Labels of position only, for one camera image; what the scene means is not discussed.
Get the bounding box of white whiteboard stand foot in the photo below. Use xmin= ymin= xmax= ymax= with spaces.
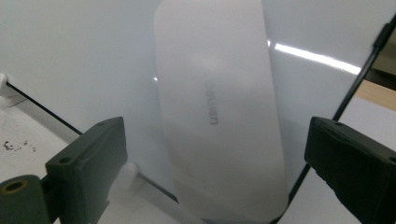
xmin=115 ymin=161 xmax=140 ymax=191
xmin=0 ymin=72 xmax=26 ymax=107

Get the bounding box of white whiteboard eraser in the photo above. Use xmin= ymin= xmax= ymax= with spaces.
xmin=153 ymin=0 xmax=290 ymax=224

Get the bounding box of white whiteboard with black frame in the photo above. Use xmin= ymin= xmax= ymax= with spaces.
xmin=0 ymin=0 xmax=396 ymax=224

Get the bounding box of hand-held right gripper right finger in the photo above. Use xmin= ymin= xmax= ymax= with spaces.
xmin=304 ymin=116 xmax=396 ymax=224

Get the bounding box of wooden table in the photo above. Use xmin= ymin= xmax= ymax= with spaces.
xmin=354 ymin=78 xmax=396 ymax=112

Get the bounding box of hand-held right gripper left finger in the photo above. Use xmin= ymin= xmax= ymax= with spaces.
xmin=45 ymin=116 xmax=129 ymax=224

